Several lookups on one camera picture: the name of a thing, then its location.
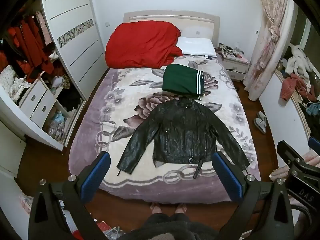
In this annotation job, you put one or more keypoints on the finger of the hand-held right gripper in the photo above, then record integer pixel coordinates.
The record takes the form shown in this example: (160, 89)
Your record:
(287, 152)
(315, 143)

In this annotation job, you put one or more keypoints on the green folded garment white stripes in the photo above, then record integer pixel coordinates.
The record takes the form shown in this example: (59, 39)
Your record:
(180, 80)

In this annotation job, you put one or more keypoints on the beige bed headboard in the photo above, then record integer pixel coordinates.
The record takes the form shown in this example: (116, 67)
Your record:
(172, 17)

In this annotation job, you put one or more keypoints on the white pillow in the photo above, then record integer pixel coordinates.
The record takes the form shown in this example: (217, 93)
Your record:
(196, 46)

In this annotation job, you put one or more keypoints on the black leather jacket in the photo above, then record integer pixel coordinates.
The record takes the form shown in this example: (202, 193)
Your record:
(180, 130)

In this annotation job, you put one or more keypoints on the white fluffy garment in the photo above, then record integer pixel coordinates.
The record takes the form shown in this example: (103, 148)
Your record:
(298, 60)

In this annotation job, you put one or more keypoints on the white nightstand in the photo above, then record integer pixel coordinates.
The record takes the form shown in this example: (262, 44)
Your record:
(236, 66)

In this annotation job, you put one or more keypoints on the white wardrobe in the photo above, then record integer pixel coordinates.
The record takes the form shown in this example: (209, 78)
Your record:
(72, 30)

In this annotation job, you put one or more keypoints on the red duvet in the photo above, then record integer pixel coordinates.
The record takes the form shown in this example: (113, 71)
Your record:
(142, 45)

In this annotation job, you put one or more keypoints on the grey slipper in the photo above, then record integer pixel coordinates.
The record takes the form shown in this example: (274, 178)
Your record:
(260, 125)
(262, 117)

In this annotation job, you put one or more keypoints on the red hanging clothes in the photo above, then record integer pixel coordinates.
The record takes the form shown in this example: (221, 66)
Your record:
(30, 42)

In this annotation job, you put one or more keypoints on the pile of pale clothes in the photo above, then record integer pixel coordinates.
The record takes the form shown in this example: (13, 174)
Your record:
(57, 127)

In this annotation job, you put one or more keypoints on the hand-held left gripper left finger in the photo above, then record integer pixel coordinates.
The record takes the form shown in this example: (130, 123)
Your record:
(96, 177)

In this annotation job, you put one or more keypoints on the floral plush blanket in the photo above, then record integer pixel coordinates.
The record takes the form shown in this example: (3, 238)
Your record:
(117, 100)

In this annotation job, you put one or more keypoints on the person's own legs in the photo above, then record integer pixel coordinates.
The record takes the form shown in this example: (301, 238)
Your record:
(165, 226)

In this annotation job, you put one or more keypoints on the pink floral curtain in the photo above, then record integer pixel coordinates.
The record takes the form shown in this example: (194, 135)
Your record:
(268, 30)

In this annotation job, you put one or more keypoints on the pink fuzzy cloth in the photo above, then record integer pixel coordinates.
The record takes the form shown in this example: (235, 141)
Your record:
(280, 173)

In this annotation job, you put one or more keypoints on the pink knit garment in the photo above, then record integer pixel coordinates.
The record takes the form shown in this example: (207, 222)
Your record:
(291, 86)

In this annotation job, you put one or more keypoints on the clutter of small toiletries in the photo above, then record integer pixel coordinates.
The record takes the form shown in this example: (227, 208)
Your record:
(230, 49)

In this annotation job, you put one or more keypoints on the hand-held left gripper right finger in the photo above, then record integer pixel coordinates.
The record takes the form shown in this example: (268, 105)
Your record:
(228, 178)

